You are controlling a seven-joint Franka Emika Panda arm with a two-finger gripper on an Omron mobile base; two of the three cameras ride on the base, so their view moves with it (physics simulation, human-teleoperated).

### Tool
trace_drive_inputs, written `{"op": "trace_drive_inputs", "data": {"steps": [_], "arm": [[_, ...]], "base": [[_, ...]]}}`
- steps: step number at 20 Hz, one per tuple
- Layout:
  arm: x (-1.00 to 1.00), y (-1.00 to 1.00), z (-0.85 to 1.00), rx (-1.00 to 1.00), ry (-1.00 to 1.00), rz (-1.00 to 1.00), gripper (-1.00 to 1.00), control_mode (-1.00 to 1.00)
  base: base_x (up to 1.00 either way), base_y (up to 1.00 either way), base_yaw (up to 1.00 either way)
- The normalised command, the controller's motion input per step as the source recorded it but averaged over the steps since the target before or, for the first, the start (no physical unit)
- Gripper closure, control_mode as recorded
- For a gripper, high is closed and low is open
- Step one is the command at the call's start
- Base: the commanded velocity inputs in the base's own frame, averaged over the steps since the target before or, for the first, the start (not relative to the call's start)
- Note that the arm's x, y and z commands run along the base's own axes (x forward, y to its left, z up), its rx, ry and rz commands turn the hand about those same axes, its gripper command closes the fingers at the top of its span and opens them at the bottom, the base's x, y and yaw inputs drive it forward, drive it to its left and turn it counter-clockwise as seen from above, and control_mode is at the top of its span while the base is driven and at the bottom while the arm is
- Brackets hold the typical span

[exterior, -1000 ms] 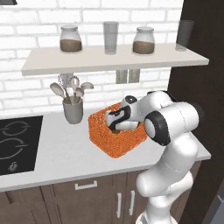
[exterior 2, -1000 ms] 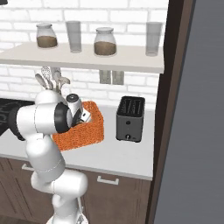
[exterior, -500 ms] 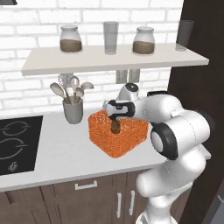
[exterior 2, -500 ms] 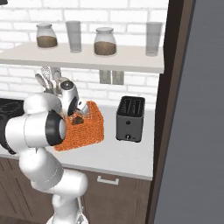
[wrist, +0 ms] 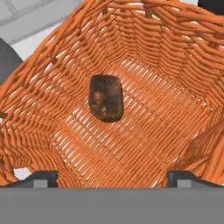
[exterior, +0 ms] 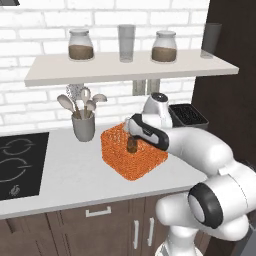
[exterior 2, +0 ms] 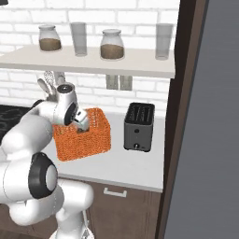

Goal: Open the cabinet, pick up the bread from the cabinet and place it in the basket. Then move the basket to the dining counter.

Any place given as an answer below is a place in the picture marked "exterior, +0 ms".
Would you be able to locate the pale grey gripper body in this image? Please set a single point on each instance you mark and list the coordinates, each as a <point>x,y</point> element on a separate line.
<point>127,126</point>

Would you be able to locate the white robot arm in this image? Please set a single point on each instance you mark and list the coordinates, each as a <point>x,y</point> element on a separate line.
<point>213,156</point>

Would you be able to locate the orange woven basket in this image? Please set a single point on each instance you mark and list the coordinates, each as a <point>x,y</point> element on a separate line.
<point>133,165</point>

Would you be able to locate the brown cabinet door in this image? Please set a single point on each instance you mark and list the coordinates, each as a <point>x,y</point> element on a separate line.
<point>137,206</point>
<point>156,230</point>

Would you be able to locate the dark brown tall cabinet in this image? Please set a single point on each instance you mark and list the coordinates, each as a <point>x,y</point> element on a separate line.
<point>230,86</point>

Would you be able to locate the brown cabinet run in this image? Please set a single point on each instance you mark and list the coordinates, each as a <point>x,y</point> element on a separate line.
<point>26,236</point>

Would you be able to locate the wooden spoon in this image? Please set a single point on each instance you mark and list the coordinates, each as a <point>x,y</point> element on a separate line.
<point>100,97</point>
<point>90,106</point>
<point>85,95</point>
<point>66,102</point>

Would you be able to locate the grey utensil pot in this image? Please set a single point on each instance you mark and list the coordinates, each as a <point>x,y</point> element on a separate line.
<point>83,128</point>

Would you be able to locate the black ridged tray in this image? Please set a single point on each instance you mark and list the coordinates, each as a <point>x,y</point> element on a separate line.
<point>188,115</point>

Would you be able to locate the metal skimmer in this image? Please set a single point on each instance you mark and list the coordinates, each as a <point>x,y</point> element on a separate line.
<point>74,90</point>

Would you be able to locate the clear drinking glass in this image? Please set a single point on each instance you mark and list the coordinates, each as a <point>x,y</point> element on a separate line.
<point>126,43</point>

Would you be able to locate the glass jar with brown contents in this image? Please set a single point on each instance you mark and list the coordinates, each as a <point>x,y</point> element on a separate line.
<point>81,48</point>
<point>164,50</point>

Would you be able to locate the brown drawer front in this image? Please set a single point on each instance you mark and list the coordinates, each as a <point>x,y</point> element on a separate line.
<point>96,233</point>

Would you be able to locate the black hob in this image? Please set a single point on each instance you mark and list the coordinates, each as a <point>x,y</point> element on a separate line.
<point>20,165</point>

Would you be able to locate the grey drinking glass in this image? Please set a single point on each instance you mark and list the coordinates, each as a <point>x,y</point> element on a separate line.
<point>210,40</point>

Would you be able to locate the dark range hood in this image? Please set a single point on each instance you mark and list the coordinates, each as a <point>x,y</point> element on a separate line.
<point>8,2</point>

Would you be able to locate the white wall shelf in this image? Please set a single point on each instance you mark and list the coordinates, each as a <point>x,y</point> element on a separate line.
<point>110,68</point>

